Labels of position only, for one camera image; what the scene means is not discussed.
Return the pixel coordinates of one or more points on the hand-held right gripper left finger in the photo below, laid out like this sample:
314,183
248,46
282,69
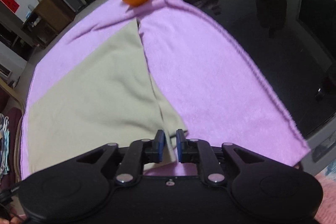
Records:
160,146

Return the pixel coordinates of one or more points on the purple blanket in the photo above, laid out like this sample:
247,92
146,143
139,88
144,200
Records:
215,77

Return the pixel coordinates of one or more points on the dark wooden cabinet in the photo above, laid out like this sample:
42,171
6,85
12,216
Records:
50,16

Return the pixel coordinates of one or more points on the light blue garment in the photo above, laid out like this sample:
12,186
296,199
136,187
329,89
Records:
5,140

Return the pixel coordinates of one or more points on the wooden chair with maroon cushion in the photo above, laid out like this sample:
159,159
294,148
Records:
13,119

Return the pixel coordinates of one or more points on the beige shirt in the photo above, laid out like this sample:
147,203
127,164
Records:
99,92

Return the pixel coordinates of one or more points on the pink fuzzy clothing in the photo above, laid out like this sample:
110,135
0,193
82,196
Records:
326,200

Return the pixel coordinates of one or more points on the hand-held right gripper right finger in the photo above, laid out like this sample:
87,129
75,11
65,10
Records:
179,146

